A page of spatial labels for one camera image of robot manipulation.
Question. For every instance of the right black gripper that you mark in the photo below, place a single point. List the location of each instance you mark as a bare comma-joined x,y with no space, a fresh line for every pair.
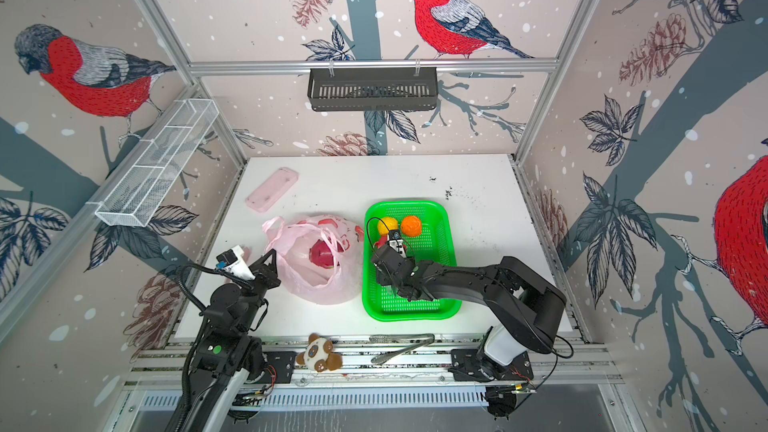
381,274

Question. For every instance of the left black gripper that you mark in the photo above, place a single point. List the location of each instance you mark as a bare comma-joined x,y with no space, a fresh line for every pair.
267,275

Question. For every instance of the yellow fruit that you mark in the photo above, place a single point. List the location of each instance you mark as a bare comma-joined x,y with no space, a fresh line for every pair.
386,225

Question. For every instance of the orange fruit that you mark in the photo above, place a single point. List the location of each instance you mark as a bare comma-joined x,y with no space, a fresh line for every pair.
411,226

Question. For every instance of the green plastic basket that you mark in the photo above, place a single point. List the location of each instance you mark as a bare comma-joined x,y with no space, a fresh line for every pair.
434,243

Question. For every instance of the pink plastic bag with fruit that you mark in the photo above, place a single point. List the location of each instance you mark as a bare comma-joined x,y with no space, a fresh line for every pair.
292,241

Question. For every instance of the red dragon fruit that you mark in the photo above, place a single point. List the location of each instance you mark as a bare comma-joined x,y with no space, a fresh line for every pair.
320,255

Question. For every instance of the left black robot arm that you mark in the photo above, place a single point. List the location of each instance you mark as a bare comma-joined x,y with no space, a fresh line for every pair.
224,354

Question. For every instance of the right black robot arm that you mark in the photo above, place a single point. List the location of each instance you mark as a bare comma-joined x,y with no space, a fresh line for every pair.
527,305

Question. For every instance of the panda plush toy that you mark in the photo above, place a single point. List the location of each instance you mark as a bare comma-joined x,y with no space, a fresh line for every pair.
319,355

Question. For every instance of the pink rectangular lid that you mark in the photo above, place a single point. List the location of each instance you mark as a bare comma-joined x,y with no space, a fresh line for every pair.
266,195

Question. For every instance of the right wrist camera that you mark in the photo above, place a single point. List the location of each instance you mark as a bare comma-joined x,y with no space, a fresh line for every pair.
396,242

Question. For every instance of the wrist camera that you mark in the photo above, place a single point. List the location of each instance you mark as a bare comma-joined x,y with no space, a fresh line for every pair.
233,263
396,242

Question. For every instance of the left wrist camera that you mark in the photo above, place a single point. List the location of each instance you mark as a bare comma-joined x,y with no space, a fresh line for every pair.
233,263

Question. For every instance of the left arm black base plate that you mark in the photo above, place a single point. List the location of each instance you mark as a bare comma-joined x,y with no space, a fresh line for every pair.
278,367

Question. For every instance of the metal tongs on rail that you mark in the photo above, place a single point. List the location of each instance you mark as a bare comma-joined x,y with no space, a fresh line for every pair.
410,343

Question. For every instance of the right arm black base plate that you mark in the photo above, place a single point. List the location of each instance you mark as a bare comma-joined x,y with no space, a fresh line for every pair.
472,365

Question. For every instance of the white wire mesh shelf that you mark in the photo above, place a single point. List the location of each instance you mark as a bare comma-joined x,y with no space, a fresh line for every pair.
140,191

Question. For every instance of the black hanging wall basket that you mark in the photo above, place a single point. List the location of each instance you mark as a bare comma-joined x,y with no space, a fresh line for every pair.
373,89

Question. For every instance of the aluminium horizontal frame bar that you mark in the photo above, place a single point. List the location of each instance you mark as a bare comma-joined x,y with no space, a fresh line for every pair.
243,68

